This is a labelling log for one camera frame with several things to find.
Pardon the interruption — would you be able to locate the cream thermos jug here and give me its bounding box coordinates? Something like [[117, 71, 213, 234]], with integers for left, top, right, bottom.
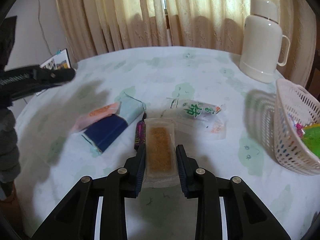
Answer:
[[239, 0, 291, 83]]

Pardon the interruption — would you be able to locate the green snack box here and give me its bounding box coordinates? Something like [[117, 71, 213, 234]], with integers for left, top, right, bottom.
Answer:
[[302, 124, 320, 157]]

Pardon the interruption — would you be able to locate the white plastic basket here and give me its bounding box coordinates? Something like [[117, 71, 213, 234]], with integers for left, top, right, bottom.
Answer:
[[273, 79, 319, 176]]

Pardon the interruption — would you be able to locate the clear orange print packet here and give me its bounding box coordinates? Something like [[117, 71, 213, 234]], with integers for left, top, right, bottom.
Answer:
[[175, 115, 227, 140]]

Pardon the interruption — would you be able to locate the pink biscuit packet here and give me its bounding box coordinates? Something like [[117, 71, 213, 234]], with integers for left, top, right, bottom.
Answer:
[[70, 102, 120, 134]]

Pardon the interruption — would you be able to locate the clear brown cake packet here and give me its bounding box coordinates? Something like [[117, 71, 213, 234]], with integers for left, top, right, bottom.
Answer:
[[143, 118, 179, 188]]

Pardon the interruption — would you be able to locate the green white snack packet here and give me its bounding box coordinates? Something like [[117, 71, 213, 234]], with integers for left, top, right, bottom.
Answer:
[[170, 98, 226, 121]]

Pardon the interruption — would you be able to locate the photo collage calendar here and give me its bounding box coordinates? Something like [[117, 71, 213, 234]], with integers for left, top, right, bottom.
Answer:
[[35, 49, 75, 96]]

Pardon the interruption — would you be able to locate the beige curtain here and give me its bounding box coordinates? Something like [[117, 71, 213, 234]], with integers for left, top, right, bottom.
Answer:
[[56, 0, 317, 86]]

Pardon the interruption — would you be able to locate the purple candy packet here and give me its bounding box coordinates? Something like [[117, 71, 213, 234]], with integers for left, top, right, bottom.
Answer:
[[134, 112, 146, 151]]

